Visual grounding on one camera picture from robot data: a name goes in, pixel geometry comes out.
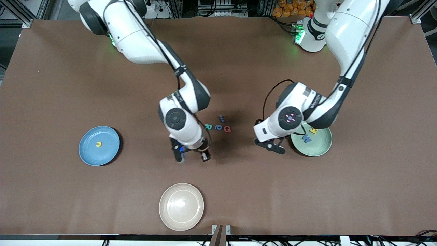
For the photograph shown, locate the green plate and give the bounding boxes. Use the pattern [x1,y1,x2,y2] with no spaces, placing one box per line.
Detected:
[291,125,333,157]

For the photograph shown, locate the beige plate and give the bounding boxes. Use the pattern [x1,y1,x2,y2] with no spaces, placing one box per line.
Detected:
[159,183,205,231]

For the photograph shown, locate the blue plate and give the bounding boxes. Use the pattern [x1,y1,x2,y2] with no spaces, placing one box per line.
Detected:
[79,126,121,166]

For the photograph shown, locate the orange snack bags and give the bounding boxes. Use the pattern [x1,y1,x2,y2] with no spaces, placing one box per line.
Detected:
[272,0,316,17]

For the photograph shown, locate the black electronics box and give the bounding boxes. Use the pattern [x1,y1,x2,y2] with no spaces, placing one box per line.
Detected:
[197,0,248,17]

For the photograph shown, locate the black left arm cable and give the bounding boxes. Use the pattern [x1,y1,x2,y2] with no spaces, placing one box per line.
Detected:
[262,79,295,120]

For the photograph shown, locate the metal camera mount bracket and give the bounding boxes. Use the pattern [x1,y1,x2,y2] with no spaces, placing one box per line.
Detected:
[212,224,231,246]

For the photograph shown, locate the aluminium frame with bracket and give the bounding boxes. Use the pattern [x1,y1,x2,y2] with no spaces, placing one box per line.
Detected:
[0,0,38,28]
[410,0,437,24]

